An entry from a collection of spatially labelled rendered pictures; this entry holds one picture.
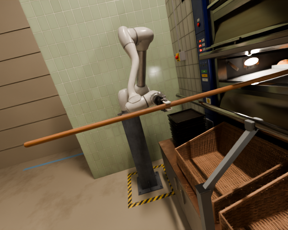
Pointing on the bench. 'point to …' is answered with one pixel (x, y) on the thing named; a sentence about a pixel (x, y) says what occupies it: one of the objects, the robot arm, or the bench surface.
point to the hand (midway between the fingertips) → (167, 105)
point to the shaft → (157, 108)
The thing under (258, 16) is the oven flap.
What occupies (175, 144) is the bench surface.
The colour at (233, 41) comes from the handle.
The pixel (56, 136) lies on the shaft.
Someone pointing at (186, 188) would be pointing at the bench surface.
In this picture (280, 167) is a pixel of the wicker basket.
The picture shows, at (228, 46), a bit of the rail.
